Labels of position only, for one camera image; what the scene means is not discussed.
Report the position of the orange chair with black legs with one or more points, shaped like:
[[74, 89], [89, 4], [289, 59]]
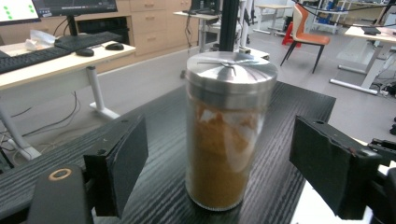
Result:
[[306, 37]]

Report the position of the black device on desk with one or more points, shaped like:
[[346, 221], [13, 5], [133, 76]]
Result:
[[371, 30]]

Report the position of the black metal column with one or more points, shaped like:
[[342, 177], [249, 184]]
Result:
[[229, 25]]

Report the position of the wooden drawer cabinet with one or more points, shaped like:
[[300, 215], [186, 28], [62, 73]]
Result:
[[149, 21]]

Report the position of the light wooden table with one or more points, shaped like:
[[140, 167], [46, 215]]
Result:
[[274, 6]]

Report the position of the wooden desk with white legs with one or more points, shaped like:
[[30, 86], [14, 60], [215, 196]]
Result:
[[386, 37], [46, 73]]

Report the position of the crumpled clear plastic bag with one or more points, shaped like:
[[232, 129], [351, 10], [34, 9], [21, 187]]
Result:
[[40, 39]]

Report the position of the black wooden shelf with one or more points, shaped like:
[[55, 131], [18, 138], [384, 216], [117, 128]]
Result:
[[162, 130]]

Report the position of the monitor with white screen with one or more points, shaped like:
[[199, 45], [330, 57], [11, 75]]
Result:
[[15, 11]]

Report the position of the monitor with dark screen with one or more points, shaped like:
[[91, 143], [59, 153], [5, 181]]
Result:
[[74, 6]]

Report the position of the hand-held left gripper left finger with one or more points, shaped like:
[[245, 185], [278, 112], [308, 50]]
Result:
[[120, 161]]

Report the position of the red stool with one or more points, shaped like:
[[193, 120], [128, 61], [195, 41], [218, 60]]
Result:
[[289, 35]]

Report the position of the black keyboard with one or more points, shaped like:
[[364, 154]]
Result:
[[84, 39], [28, 59]]

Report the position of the black computer mouse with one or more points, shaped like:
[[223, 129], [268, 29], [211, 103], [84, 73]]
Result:
[[114, 46], [85, 52]]

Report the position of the small white desk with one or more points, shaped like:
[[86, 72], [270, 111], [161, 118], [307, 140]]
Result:
[[202, 18]]

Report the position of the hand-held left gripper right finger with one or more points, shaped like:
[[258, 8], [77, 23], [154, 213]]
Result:
[[330, 168]]

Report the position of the glass spice jar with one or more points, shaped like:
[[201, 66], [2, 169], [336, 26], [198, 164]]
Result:
[[225, 140]]

